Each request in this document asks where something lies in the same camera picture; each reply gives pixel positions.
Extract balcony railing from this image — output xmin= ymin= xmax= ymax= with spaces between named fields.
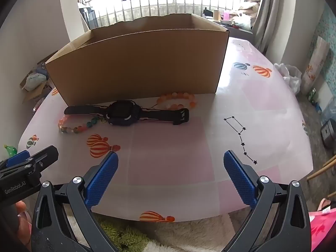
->
xmin=79 ymin=0 xmax=242 ymax=29

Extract white plastic bag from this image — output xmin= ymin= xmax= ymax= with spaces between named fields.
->
xmin=274 ymin=63 xmax=302 ymax=95

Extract grey curtain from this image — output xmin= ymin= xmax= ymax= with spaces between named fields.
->
xmin=252 ymin=0 xmax=292 ymax=55

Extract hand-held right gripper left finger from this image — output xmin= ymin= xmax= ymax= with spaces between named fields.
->
xmin=31 ymin=152 xmax=121 ymax=252

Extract small white green-print bag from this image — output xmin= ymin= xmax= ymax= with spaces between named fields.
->
xmin=25 ymin=73 xmax=48 ymax=90

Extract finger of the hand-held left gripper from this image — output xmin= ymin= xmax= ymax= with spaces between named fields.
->
xmin=0 ymin=150 xmax=30 ymax=170
xmin=0 ymin=146 xmax=59 ymax=181

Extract pile of bags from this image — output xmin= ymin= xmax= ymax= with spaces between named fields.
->
xmin=240 ymin=0 xmax=262 ymax=29

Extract printed paper roll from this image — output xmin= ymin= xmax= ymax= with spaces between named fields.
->
xmin=302 ymin=36 xmax=330 ymax=95

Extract pink balloon print tablecloth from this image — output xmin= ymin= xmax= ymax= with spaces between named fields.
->
xmin=17 ymin=37 xmax=314 ymax=222

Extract small open cardboard box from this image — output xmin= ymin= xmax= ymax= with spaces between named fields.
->
xmin=20 ymin=51 xmax=57 ymax=103

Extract pink bag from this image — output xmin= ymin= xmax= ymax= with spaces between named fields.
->
xmin=308 ymin=199 xmax=336 ymax=252

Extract black folding rack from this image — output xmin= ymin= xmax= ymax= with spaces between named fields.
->
xmin=79 ymin=5 xmax=97 ymax=30

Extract white green fluffy clothing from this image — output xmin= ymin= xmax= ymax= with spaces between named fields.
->
xmin=63 ymin=213 xmax=237 ymax=252

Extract black smartwatch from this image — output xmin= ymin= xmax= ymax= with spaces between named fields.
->
xmin=64 ymin=100 xmax=190 ymax=126

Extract clear water bottle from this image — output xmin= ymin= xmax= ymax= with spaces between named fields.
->
xmin=322 ymin=102 xmax=336 ymax=124

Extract grey round bin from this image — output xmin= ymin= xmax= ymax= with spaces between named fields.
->
xmin=321 ymin=119 xmax=336 ymax=147

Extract multicolour bead bracelet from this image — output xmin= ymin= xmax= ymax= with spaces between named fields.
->
xmin=58 ymin=114 xmax=107 ymax=134

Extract brown cardboard box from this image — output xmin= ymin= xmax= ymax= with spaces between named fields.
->
xmin=45 ymin=13 xmax=230 ymax=105

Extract orange bead bracelet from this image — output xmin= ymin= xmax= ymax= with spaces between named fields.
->
xmin=157 ymin=92 xmax=197 ymax=111

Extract steel pot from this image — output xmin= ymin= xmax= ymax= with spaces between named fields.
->
xmin=33 ymin=97 xmax=48 ymax=114

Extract person's left hand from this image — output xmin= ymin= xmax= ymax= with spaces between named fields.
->
xmin=15 ymin=201 xmax=33 ymax=245

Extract dark cabinet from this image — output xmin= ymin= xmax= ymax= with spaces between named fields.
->
xmin=202 ymin=16 xmax=254 ymax=39

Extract wooden chair legs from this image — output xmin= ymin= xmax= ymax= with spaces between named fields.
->
xmin=307 ymin=155 xmax=336 ymax=180

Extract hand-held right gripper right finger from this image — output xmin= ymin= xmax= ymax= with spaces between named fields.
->
xmin=223 ymin=150 xmax=311 ymax=252

